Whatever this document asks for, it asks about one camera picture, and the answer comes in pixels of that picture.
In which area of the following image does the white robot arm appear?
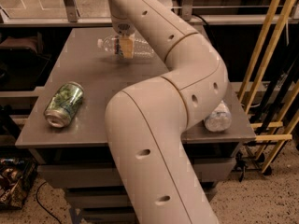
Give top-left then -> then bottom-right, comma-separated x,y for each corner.
105,0 -> 228,224

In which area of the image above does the clear bottle red blue label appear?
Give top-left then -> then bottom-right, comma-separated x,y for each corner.
97,35 -> 154,59

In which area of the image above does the bottom grey drawer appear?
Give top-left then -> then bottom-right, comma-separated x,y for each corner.
81,207 -> 137,224

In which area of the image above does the grey drawer cabinet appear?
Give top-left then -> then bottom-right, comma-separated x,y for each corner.
14,26 -> 256,224

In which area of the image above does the top grey drawer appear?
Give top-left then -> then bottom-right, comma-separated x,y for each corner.
37,158 -> 236,189

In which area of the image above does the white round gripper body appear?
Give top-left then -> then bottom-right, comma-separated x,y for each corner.
111,16 -> 135,36

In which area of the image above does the box of snack packets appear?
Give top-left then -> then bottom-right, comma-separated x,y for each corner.
0,158 -> 36,210

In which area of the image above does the dark chair at left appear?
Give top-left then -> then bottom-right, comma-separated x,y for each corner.
0,33 -> 51,91

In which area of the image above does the grey drawer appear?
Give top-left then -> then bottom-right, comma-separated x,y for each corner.
37,158 -> 236,189
64,187 -> 218,209
81,207 -> 137,224

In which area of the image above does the white labelled water bottle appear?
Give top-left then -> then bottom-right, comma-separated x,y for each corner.
204,101 -> 232,133

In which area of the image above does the metal railing frame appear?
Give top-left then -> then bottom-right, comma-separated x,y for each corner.
0,0 -> 299,28

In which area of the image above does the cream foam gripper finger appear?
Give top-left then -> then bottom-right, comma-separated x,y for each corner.
120,36 -> 134,59

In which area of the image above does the green aluminium drink can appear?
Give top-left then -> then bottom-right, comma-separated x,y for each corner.
44,81 -> 84,128

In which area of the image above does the black floor cable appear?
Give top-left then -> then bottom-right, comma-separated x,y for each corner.
35,180 -> 64,224

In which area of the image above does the wooden rack frame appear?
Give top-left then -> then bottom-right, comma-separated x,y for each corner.
236,0 -> 299,175

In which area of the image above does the middle grey drawer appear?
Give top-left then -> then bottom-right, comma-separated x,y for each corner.
64,187 -> 218,209

